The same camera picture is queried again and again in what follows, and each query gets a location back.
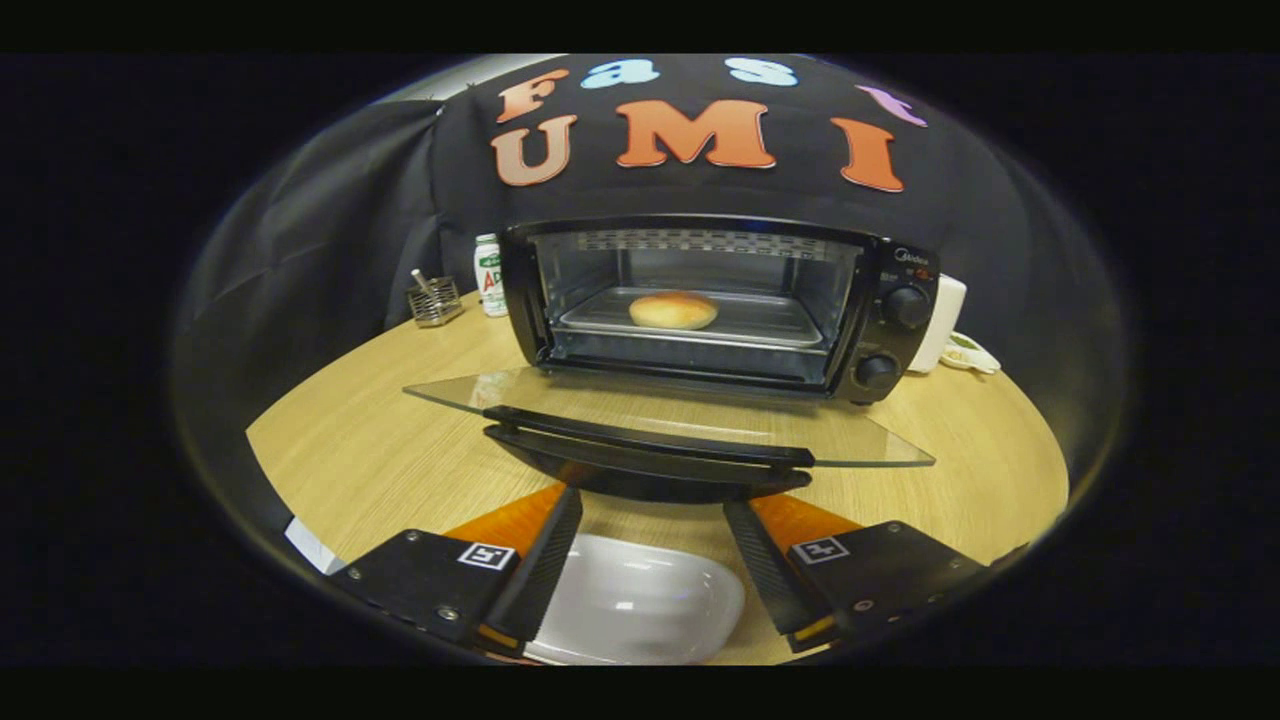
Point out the white plate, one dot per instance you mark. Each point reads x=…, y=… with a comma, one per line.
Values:
x=640, y=600

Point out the white toaster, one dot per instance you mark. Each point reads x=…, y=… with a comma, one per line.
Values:
x=945, y=320

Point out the black toaster oven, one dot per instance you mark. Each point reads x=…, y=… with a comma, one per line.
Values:
x=890, y=340

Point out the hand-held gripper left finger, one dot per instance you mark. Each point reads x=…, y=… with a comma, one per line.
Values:
x=545, y=570

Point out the black backdrop cloth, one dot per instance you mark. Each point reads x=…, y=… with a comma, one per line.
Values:
x=330, y=220

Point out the white paper sheet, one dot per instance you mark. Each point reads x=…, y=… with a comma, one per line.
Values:
x=312, y=545

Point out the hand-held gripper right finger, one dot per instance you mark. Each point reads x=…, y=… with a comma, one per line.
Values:
x=765, y=570

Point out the small clear utensil holder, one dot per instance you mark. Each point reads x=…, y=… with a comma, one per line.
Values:
x=435, y=303

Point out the white bottle green label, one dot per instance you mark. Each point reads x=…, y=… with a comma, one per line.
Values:
x=490, y=280

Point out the round sugared donut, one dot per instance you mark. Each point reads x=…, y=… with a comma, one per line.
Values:
x=673, y=311

